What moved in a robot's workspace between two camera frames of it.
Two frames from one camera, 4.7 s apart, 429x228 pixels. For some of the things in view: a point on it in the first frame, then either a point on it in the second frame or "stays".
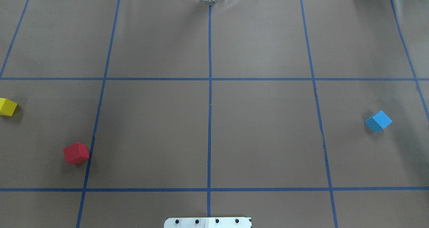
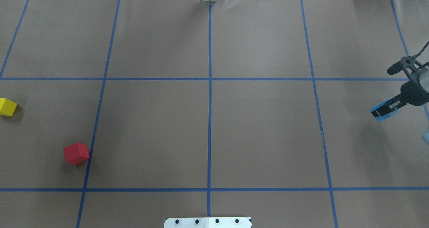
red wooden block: [76, 153] stays
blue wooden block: [378, 122] to [379, 118]
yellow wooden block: [7, 107] stays
